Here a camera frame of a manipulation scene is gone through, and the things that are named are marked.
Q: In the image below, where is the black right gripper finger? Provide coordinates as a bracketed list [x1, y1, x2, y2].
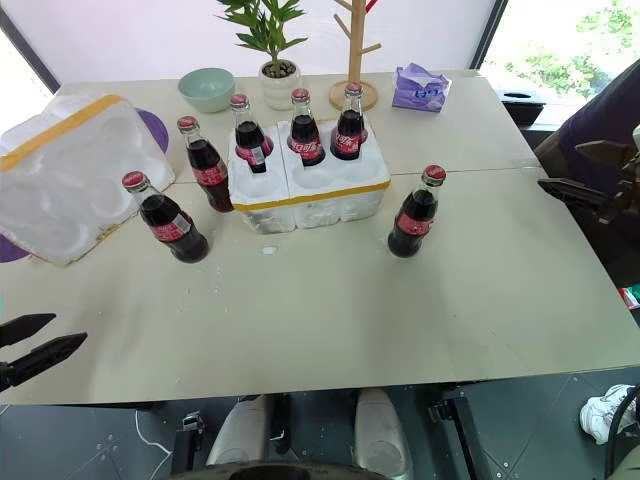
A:
[536, 178, 619, 207]
[574, 140, 632, 167]

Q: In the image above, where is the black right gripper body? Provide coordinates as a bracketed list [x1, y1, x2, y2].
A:
[594, 147, 640, 226]

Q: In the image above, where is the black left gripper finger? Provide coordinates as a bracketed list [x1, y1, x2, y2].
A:
[0, 312, 58, 348]
[0, 331, 89, 393]

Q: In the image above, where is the white styrofoam lid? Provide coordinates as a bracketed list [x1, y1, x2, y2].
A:
[0, 93, 177, 268]

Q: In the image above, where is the glass cola bottle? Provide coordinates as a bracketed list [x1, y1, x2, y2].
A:
[229, 93, 276, 175]
[329, 82, 372, 163]
[286, 87, 328, 168]
[175, 115, 235, 214]
[386, 164, 448, 260]
[121, 170, 211, 265]

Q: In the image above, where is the white styrofoam bottle tray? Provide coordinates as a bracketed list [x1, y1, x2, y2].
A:
[227, 117, 392, 236]

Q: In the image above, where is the person in dark clothes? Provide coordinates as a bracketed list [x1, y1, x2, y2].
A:
[533, 63, 640, 290]

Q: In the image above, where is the round purple mat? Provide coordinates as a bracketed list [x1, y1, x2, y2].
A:
[133, 106, 172, 157]
[0, 231, 32, 264]

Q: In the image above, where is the black bin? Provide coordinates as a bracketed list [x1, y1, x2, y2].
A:
[499, 90, 547, 127]

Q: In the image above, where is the purple tissue pack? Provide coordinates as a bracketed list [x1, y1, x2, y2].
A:
[390, 61, 453, 117]

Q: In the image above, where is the silver robot left leg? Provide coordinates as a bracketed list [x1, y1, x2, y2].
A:
[205, 394, 270, 467]

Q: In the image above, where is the silver robot leg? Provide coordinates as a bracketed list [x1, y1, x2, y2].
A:
[351, 388, 415, 480]
[205, 394, 270, 467]

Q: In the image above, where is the white sneaker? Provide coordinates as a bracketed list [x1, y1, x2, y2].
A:
[579, 383, 640, 446]

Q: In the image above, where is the wooden branch stand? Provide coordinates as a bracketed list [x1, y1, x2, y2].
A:
[328, 0, 384, 113]

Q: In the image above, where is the dark rounded robot torso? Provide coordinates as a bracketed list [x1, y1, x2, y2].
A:
[171, 461, 362, 480]

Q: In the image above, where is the pale green bowl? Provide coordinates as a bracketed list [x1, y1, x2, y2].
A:
[177, 67, 236, 114]

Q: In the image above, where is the silver robot right leg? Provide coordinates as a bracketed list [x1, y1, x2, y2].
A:
[351, 388, 415, 480]

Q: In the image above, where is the green plant in white pot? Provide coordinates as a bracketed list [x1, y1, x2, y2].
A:
[216, 0, 309, 112]

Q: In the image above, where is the black table leg frame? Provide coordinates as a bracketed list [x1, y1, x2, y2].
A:
[172, 409, 207, 474]
[427, 385, 485, 480]

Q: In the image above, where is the black cable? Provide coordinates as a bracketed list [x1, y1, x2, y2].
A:
[606, 383, 640, 447]

